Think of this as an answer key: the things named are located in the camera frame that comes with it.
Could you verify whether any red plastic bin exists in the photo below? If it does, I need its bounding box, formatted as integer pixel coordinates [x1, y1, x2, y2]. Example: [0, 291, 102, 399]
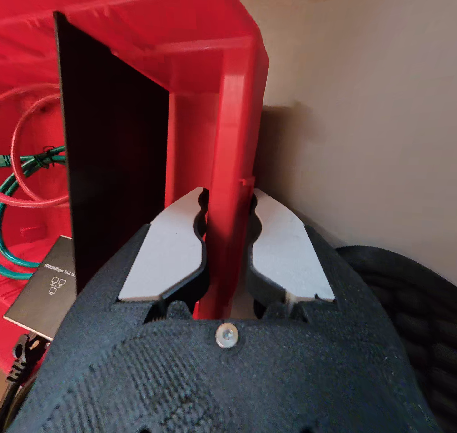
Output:
[0, 0, 270, 373]

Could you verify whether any red ethernet cable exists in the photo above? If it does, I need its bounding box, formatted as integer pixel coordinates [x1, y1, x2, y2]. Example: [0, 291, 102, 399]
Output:
[0, 85, 70, 208]

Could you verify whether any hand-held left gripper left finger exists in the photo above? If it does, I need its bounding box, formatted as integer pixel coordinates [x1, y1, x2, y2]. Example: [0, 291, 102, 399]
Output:
[117, 186, 210, 314]

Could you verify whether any green ethernet cable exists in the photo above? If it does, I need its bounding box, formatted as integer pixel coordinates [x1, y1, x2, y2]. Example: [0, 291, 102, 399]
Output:
[0, 146, 72, 280]

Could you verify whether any black ethernet cable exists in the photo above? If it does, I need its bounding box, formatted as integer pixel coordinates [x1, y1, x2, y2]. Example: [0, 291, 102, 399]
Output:
[0, 333, 50, 433]

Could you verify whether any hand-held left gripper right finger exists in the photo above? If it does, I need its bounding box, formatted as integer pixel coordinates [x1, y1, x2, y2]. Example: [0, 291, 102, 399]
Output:
[246, 188, 337, 315]

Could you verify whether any black bin divider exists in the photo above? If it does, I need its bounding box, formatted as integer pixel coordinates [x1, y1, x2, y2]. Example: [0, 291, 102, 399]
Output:
[53, 11, 170, 296]

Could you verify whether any black ethernet splitter box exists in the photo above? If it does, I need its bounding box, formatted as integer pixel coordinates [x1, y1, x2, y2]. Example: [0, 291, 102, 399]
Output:
[4, 235, 77, 341]

